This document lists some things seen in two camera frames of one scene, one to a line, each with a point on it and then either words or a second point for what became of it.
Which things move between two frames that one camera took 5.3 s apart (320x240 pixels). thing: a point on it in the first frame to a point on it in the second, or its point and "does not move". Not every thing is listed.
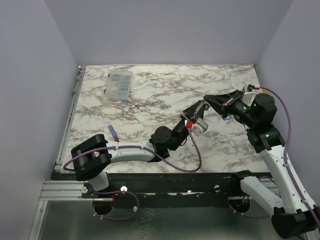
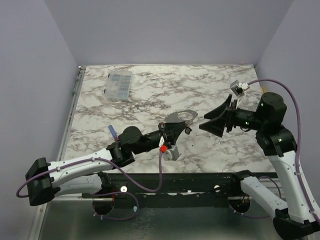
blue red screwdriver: x=114 y=133 does not move
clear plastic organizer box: x=118 y=85 does not move
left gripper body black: x=180 y=132 to x=163 y=132
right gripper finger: x=217 y=101 to x=216 y=126
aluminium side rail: x=81 y=72 does not move
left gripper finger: x=190 y=113 to x=173 y=129
